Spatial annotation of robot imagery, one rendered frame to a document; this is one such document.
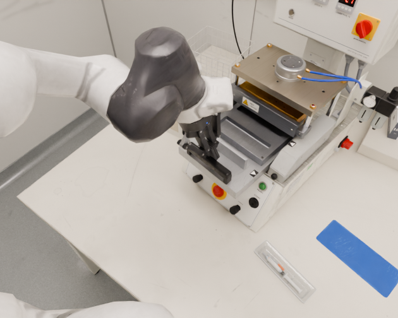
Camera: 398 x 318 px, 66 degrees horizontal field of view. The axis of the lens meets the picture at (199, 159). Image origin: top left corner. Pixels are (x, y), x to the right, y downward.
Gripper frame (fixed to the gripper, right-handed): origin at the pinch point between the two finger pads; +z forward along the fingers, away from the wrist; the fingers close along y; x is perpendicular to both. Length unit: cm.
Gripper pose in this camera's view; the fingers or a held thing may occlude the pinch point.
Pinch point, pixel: (211, 150)
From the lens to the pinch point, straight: 79.3
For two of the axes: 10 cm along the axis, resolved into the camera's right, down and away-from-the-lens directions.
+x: 7.2, 5.4, -4.4
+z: 2.4, 4.0, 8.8
